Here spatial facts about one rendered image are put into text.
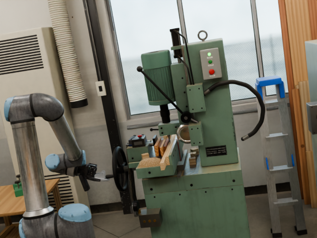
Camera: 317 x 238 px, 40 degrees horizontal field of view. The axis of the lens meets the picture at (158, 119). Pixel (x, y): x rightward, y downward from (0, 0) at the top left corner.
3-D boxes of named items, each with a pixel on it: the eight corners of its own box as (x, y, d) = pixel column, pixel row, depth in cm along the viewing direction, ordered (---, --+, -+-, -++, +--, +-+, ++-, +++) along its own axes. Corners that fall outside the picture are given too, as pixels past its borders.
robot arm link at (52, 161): (62, 151, 255) (67, 155, 267) (42, 154, 255) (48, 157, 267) (63, 166, 253) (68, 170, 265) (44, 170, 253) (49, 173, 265)
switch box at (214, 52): (204, 78, 247) (200, 50, 243) (221, 76, 245) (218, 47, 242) (203, 80, 241) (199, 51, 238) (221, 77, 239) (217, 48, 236)
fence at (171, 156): (180, 136, 298) (179, 128, 297) (182, 136, 298) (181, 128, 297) (170, 165, 240) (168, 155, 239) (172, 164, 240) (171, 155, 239)
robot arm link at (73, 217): (94, 245, 210) (87, 211, 206) (58, 250, 209) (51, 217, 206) (96, 230, 224) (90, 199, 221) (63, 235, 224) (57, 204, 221)
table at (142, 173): (140, 149, 305) (138, 141, 304) (183, 144, 300) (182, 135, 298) (120, 181, 246) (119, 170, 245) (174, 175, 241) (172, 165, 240)
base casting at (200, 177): (155, 169, 299) (153, 156, 297) (240, 159, 289) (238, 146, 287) (144, 195, 256) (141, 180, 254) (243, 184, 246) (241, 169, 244)
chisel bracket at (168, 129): (161, 135, 273) (159, 122, 271) (183, 132, 271) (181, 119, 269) (160, 139, 266) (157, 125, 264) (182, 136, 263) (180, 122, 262)
